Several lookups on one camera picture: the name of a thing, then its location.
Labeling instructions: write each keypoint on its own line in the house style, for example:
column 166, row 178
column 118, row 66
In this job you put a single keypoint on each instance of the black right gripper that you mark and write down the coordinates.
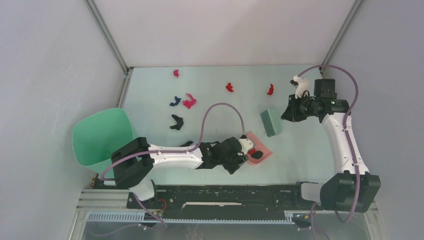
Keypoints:
column 291, row 113

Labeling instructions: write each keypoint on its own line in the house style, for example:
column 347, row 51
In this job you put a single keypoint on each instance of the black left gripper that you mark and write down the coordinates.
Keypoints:
column 238, row 161

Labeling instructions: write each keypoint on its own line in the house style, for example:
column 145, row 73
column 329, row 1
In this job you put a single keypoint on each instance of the green hand brush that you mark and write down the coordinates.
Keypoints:
column 271, row 122

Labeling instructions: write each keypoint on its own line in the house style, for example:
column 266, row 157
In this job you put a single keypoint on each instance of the pink plastic dustpan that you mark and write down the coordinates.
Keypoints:
column 259, row 146

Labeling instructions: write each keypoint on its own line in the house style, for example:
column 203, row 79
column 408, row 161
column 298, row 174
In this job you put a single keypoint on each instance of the red paper scrap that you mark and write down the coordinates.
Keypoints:
column 229, row 87
column 176, row 73
column 270, row 90

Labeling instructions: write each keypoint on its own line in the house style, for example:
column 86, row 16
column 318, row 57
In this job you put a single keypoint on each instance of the magenta paper scrap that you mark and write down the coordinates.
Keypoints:
column 190, row 102

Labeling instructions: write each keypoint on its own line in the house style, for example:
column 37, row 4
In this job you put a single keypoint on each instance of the black twisted paper scrap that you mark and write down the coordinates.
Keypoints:
column 187, row 144

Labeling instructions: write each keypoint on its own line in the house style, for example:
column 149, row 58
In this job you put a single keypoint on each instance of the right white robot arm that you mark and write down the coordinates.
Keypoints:
column 352, row 184

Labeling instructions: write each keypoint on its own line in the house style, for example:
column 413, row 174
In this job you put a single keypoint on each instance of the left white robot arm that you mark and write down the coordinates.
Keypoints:
column 135, row 160

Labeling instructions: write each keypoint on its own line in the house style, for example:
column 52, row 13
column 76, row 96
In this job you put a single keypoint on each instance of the green plastic waste bin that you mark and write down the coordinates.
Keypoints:
column 96, row 137

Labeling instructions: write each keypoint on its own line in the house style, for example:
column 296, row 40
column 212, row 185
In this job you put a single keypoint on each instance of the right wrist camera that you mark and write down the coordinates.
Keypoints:
column 301, row 85

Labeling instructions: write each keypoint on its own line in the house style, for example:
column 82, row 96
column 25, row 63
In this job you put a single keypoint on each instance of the right aluminium frame post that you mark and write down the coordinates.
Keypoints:
column 355, row 8

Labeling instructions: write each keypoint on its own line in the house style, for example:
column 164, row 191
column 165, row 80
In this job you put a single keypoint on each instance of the aluminium frame post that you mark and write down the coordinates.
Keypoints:
column 106, row 33
column 355, row 8

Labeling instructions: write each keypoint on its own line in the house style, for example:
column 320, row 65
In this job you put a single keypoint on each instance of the left aluminium frame post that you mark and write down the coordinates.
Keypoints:
column 106, row 33

